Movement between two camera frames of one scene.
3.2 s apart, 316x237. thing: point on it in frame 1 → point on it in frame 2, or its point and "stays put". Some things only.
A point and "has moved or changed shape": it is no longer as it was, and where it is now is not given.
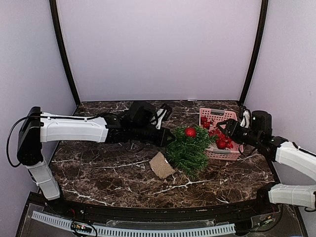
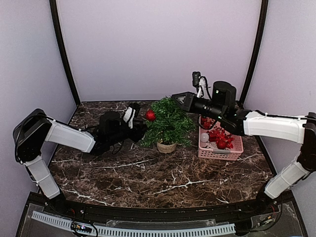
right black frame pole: x=257 y=45 stays put
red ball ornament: x=190 y=132 has moved or changed shape
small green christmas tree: x=186 y=150 has moved or changed shape
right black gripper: x=231 y=122 → x=188 y=101
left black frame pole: x=54 y=6 stays put
